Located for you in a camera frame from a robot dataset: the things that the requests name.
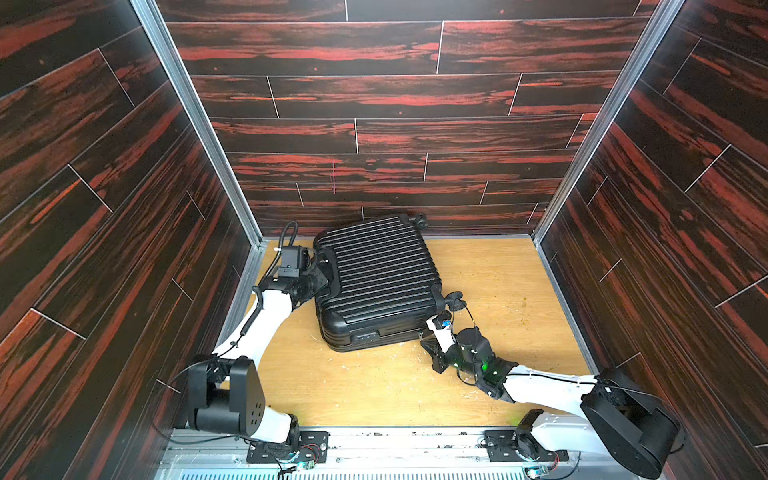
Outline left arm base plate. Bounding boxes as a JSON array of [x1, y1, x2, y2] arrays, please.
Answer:
[[246, 430, 330, 465]]

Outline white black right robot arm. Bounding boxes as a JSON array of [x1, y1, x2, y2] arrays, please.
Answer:
[[419, 319, 686, 479]]

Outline aluminium corner post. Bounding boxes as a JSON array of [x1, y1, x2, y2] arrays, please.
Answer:
[[532, 0, 686, 244], [130, 0, 265, 246]]

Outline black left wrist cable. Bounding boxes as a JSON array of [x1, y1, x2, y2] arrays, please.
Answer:
[[254, 220, 300, 301]]

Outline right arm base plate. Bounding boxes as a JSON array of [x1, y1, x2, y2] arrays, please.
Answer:
[[480, 429, 556, 463]]

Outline aluminium left corner post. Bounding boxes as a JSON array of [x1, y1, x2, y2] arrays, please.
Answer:
[[130, 0, 265, 246]]

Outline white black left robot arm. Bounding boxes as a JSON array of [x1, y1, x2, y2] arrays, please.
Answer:
[[186, 255, 335, 452]]

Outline black hard-shell suitcase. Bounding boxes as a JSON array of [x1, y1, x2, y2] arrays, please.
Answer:
[[313, 213, 446, 352]]

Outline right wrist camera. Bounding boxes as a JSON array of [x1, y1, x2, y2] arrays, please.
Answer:
[[426, 312, 455, 353]]

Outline aluminium right corner post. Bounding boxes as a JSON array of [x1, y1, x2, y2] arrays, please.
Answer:
[[532, 0, 686, 244]]

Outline aluminium left floor rail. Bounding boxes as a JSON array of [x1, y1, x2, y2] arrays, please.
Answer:
[[185, 239, 268, 428]]

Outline aluminium front frame rail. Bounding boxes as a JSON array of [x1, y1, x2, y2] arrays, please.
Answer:
[[155, 427, 605, 479]]

